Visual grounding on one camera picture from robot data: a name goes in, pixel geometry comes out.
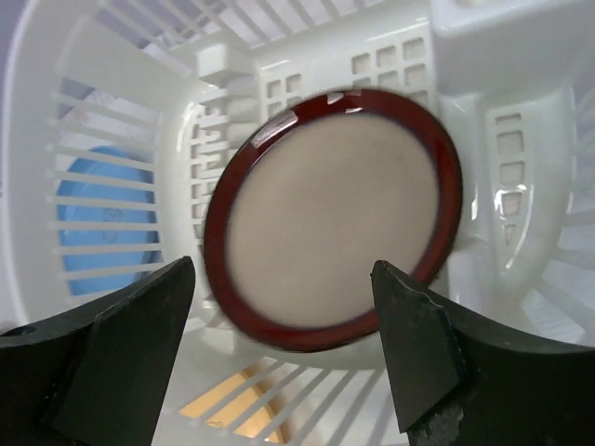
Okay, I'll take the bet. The orange round plate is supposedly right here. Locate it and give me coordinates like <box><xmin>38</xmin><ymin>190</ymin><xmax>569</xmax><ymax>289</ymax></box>
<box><xmin>178</xmin><ymin>364</ymin><xmax>281</xmax><ymax>438</ymax></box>

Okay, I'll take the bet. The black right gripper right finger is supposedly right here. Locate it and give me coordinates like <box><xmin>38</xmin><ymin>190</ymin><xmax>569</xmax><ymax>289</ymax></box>
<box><xmin>371</xmin><ymin>261</ymin><xmax>594</xmax><ymax>445</ymax></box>

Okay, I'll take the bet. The light blue round plate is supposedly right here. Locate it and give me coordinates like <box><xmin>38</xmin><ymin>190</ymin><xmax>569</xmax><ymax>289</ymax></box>
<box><xmin>56</xmin><ymin>145</ymin><xmax>163</xmax><ymax>297</ymax></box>

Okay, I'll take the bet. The dark red rimmed plate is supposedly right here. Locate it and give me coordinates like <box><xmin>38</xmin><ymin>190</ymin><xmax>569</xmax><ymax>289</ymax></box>
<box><xmin>204</xmin><ymin>87</ymin><xmax>463</xmax><ymax>352</ymax></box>

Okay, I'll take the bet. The white plastic dish bin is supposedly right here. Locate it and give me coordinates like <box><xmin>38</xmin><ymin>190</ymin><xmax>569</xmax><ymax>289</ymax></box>
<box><xmin>1</xmin><ymin>1</ymin><xmax>594</xmax><ymax>445</ymax></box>

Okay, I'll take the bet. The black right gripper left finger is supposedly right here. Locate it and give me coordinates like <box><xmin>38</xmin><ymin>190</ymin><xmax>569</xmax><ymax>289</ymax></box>
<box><xmin>1</xmin><ymin>256</ymin><xmax>194</xmax><ymax>445</ymax></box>

